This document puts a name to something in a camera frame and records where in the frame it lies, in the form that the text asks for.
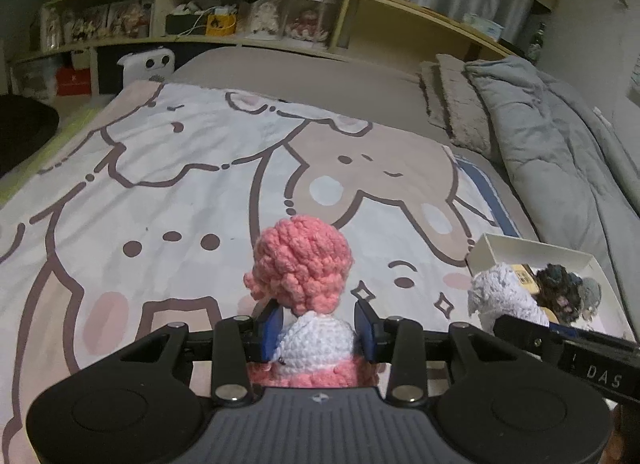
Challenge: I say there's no blue brown crochet scrunchie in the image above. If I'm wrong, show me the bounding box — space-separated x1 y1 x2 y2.
535 264 582 325

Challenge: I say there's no grey crochet ball toy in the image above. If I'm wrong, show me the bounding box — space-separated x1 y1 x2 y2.
577 277 602 321

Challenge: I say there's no pink white crochet doll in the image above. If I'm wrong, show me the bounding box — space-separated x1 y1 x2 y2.
243 215 378 388

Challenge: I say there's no white lavender crochet toy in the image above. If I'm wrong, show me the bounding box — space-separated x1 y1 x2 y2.
468 263 550 334

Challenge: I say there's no oval wooden box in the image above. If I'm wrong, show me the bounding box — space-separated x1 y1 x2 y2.
541 307 560 325

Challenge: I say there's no yellow patterned small box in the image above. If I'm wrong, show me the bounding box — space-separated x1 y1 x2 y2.
511 264 540 295

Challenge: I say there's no white cardboard tray box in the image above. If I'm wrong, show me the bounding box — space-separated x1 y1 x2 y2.
466 233 634 342

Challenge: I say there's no grey quilted comforter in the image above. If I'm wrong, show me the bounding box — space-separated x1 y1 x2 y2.
465 56 639 325

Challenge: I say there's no cartoon animal print blanket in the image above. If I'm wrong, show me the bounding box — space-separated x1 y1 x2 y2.
1 83 523 463

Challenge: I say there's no beige fluffy pillow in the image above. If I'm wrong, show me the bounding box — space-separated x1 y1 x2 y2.
419 54 499 160

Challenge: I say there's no dark glass bottle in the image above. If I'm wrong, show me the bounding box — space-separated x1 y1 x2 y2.
526 22 546 65

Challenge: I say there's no white panda face device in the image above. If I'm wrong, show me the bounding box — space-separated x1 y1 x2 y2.
117 47 175 86

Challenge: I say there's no yellow bag on shelf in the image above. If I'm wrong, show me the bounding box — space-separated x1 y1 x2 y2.
205 14 236 36

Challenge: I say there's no red doll in clear case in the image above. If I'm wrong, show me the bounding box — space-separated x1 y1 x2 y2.
284 0 337 46

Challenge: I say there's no tissue box on headboard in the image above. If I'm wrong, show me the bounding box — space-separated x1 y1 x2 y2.
462 13 503 42

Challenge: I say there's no wooden headboard shelf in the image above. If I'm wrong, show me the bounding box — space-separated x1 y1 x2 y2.
10 0 510 94

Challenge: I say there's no red box on shelf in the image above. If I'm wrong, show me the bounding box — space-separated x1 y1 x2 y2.
55 67 91 96

